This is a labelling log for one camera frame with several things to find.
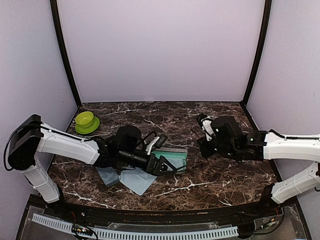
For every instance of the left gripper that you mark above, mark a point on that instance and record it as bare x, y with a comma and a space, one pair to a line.
158, 168

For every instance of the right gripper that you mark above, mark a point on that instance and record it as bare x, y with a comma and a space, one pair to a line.
206, 152

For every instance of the light grey glasses case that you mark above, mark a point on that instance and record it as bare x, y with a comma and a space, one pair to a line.
171, 150

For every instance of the blue cleaning cloth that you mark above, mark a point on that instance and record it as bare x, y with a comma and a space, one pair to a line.
178, 160
136, 180

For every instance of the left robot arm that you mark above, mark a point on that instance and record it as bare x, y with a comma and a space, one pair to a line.
126, 146

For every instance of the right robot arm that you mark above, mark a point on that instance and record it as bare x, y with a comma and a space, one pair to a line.
224, 137

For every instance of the dark grey glasses case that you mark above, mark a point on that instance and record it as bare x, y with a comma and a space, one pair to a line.
108, 175

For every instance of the green bowl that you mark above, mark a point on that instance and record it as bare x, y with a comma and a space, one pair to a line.
86, 122

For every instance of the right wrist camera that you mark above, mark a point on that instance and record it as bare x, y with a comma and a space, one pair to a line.
204, 122

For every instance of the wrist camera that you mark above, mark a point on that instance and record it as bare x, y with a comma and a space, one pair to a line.
204, 122
156, 143

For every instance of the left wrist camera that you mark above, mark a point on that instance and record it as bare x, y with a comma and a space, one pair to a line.
156, 143

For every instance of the black front rail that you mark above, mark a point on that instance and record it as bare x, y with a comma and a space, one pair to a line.
241, 214

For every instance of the white cable duct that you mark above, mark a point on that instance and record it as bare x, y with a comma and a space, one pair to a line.
100, 233

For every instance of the right black frame post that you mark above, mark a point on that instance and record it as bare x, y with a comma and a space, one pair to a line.
258, 53

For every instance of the black frame post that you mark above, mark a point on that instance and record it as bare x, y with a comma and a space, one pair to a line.
63, 51
258, 53

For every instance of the left black frame post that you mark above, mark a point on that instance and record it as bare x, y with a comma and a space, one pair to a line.
63, 51

